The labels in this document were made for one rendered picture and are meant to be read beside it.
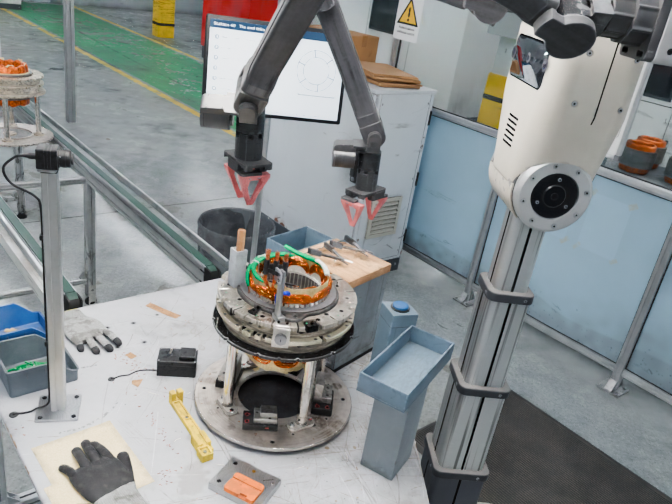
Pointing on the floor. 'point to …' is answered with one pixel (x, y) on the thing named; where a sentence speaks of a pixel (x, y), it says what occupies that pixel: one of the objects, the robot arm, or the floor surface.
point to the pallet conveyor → (170, 242)
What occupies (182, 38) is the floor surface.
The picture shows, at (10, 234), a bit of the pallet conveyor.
